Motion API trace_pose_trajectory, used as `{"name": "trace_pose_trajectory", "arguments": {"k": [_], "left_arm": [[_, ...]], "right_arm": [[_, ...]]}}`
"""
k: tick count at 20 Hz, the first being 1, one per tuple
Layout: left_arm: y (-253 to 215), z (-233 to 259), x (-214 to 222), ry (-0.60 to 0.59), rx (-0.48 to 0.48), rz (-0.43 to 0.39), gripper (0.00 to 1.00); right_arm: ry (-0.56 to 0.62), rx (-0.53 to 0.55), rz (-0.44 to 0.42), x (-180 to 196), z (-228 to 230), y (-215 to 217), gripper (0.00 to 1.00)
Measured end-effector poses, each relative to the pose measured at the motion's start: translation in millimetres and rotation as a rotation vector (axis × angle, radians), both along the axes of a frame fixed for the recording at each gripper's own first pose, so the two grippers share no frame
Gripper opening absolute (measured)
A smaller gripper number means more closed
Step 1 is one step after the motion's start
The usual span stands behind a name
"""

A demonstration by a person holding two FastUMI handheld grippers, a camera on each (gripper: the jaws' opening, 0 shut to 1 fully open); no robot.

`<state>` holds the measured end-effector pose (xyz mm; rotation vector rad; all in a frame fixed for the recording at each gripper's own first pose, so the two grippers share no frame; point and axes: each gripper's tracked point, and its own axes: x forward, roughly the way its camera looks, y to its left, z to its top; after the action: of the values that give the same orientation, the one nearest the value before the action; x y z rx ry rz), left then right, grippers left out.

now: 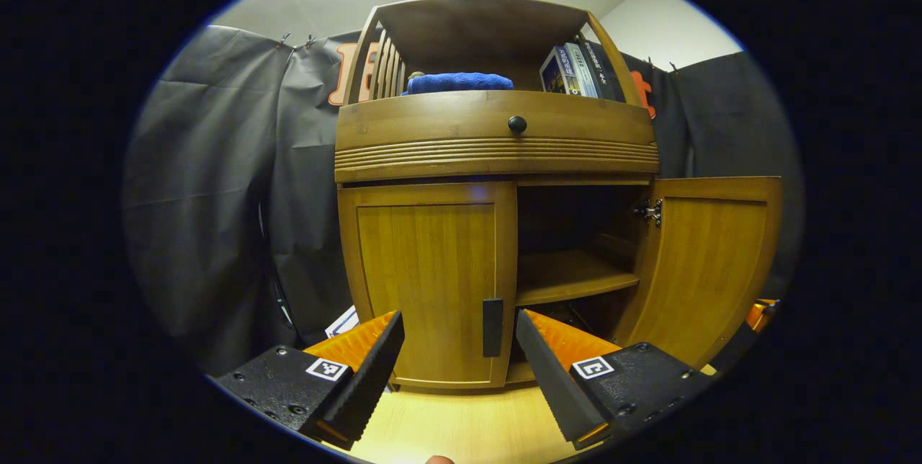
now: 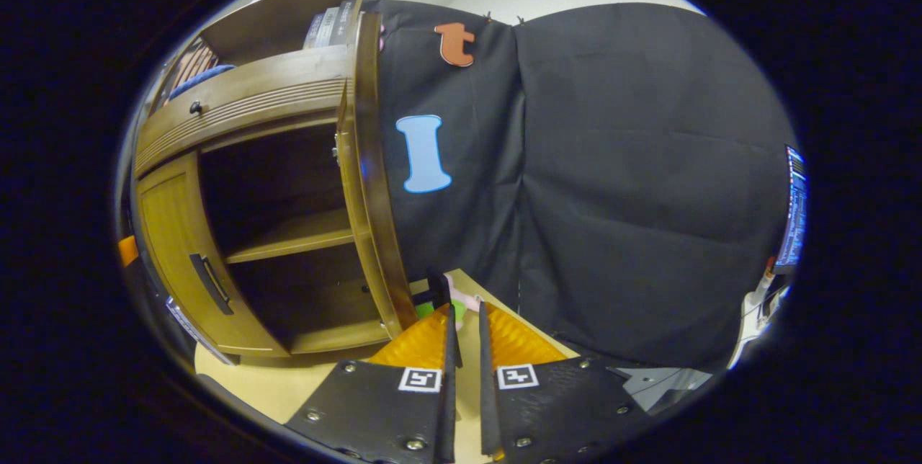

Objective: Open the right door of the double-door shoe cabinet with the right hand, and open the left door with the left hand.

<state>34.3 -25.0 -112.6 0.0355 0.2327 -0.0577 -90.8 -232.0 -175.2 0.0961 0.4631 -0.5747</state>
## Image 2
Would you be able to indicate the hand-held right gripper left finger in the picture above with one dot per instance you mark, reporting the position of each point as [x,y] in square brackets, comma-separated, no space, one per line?
[449,377]

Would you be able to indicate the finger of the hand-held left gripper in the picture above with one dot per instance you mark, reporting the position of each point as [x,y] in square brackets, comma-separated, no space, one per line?
[127,251]
[198,331]

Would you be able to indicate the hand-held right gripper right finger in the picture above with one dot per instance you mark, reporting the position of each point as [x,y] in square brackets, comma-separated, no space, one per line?
[488,392]

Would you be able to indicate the wooden cabinet door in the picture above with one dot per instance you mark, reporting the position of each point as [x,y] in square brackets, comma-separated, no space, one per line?
[180,233]
[385,233]

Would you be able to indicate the wooden double-door shoe cabinet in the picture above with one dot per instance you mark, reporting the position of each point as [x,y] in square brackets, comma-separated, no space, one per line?
[288,233]

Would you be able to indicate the wooden cabinet drawer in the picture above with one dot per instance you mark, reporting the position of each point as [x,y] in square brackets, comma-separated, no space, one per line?
[245,100]

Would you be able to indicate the green and pink toy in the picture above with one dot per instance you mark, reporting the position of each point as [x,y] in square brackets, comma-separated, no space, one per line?
[461,302]

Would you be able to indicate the grey flat panel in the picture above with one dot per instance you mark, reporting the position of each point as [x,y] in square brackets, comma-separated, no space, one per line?
[663,385]

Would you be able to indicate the folded blue towel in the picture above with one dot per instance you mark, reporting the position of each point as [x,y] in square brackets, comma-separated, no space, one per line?
[205,76]

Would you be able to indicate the black backdrop cloth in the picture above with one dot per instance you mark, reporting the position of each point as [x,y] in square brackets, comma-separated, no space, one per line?
[648,197]

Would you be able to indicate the white object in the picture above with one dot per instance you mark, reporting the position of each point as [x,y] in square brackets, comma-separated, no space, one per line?
[756,313]

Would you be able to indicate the grey book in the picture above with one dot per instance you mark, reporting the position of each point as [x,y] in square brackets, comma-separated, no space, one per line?
[329,26]

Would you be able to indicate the computer monitor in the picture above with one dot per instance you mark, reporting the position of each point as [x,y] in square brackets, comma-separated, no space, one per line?
[794,212]

